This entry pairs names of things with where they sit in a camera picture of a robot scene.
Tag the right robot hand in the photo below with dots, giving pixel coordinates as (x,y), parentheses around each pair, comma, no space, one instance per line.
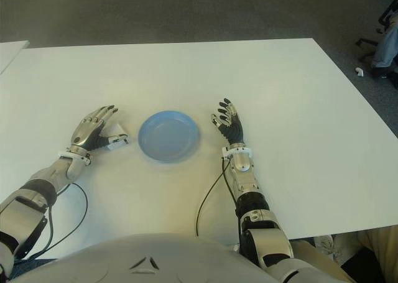
(233,130)

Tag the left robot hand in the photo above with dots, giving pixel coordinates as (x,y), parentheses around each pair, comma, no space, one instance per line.
(88,130)

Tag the small white floor object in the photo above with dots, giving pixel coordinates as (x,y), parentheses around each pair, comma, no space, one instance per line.
(359,72)

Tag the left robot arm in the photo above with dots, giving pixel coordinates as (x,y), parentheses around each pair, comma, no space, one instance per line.
(46,174)

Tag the white side table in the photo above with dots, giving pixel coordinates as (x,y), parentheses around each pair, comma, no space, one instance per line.
(9,53)

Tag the grey robot torso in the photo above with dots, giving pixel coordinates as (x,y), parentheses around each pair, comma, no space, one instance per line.
(140,264)

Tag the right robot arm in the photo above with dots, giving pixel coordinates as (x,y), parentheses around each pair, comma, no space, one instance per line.
(270,236)

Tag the white patterned shoe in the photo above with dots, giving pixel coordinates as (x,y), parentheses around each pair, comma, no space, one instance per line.
(323,244)

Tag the person in beige trousers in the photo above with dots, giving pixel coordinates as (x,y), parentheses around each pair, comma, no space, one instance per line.
(382,248)

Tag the black office chair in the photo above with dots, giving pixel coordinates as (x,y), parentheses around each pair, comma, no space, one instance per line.
(367,42)

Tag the blue plate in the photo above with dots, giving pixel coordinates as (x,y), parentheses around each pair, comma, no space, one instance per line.
(169,137)

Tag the black shoe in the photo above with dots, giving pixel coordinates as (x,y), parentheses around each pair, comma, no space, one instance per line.
(377,73)

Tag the white charger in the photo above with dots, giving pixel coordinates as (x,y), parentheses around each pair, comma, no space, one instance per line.
(115,130)

